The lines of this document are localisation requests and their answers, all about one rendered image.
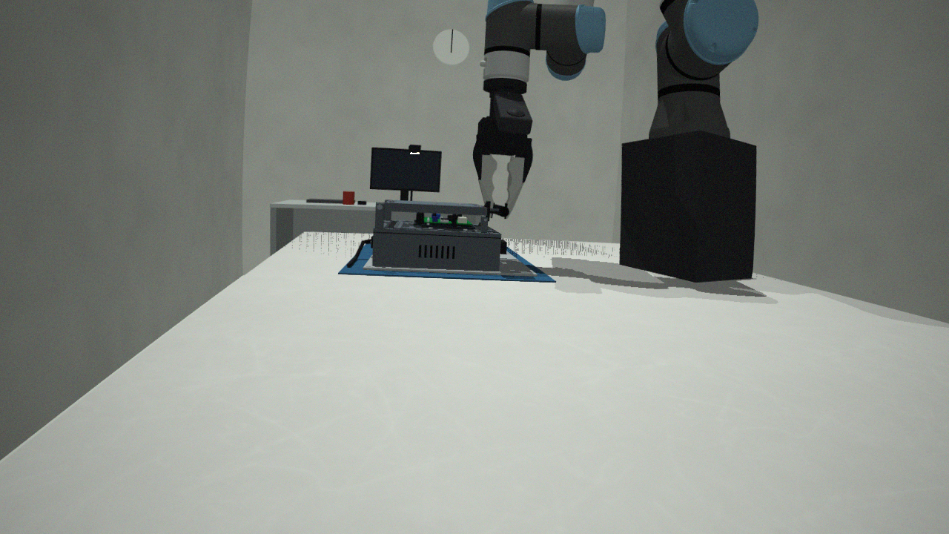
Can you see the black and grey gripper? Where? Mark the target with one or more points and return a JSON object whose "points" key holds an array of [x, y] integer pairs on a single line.
{"points": [[490, 138]]}

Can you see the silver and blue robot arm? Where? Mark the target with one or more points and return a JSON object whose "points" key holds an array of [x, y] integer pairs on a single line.
{"points": [[706, 36]]}

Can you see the green circuit board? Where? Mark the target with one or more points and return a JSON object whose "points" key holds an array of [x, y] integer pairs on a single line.
{"points": [[441, 220]]}

